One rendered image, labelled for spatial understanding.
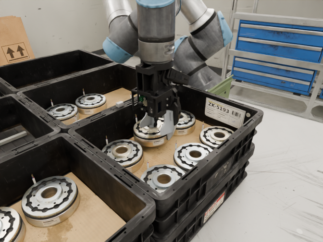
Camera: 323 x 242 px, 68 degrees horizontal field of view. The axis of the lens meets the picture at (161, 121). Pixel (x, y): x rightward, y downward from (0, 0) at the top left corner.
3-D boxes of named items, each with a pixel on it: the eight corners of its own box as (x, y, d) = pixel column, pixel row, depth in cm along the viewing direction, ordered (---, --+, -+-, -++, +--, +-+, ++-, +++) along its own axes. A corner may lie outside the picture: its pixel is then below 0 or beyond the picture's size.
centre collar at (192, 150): (191, 147, 60) (191, 144, 60) (208, 153, 58) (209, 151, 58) (180, 157, 57) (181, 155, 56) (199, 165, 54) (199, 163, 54)
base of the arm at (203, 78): (199, 97, 108) (186, 79, 108) (227, 78, 99) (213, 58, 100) (186, 105, 95) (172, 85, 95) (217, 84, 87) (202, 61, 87)
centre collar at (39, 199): (53, 181, 50) (53, 179, 50) (68, 192, 48) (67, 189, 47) (31, 196, 47) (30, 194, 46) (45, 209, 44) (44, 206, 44)
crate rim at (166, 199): (176, 88, 80) (177, 81, 79) (264, 119, 63) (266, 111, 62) (66, 139, 55) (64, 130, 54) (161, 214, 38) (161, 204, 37)
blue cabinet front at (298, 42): (230, 77, 247) (240, 19, 218) (308, 95, 211) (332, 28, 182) (229, 78, 245) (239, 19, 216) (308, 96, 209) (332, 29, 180)
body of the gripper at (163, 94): (131, 112, 56) (127, 62, 50) (153, 99, 62) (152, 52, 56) (158, 122, 52) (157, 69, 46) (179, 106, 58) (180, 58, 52)
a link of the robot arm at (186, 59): (186, 78, 105) (168, 53, 106) (211, 60, 99) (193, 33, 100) (177, 81, 95) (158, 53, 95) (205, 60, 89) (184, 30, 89)
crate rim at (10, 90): (80, 53, 115) (80, 48, 114) (120, 67, 98) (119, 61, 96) (-14, 75, 90) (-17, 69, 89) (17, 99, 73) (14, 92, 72)
